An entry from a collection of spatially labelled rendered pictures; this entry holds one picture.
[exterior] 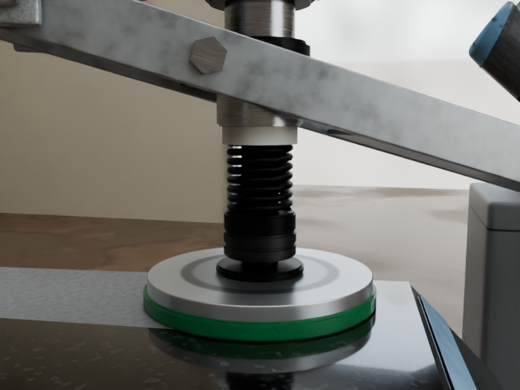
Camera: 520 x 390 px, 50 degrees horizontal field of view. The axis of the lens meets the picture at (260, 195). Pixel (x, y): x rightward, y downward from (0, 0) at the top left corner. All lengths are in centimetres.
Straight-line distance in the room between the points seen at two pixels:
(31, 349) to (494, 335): 106
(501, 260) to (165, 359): 98
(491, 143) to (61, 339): 40
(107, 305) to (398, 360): 27
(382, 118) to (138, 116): 543
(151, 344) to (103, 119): 566
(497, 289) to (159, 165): 479
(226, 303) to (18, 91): 625
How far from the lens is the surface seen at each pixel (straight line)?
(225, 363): 41
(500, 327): 134
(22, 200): 671
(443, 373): 43
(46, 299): 58
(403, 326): 49
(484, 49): 143
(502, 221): 128
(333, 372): 40
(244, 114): 48
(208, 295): 46
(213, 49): 45
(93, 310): 53
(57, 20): 46
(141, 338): 46
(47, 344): 47
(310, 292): 47
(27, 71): 658
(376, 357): 43
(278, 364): 41
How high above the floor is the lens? 102
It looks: 8 degrees down
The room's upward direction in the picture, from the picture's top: straight up
